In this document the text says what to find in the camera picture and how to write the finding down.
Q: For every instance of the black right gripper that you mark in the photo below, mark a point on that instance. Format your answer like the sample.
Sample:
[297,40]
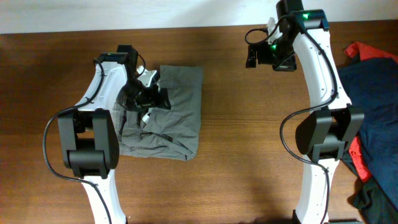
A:
[288,65]

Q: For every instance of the dark green garment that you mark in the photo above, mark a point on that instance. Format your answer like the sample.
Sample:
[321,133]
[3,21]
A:
[374,205]

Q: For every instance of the grey shorts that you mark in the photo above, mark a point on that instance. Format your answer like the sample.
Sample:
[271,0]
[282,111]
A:
[167,134]

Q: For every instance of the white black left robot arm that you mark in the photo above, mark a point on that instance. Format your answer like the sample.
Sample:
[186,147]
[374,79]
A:
[89,142]

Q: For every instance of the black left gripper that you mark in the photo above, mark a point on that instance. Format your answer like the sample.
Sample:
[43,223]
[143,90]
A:
[151,99]

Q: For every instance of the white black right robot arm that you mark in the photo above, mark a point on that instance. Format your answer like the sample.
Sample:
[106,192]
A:
[302,36]

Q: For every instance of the navy blue garment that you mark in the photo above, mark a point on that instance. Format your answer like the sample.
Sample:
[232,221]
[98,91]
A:
[372,86]

